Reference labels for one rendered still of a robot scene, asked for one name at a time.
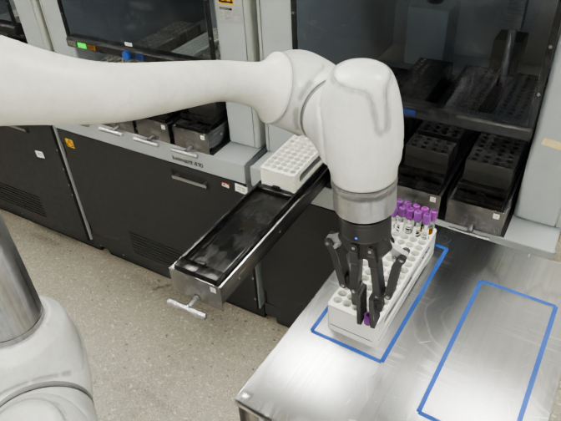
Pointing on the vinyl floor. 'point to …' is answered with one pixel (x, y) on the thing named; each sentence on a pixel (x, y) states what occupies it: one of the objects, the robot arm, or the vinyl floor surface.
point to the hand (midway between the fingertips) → (367, 306)
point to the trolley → (427, 347)
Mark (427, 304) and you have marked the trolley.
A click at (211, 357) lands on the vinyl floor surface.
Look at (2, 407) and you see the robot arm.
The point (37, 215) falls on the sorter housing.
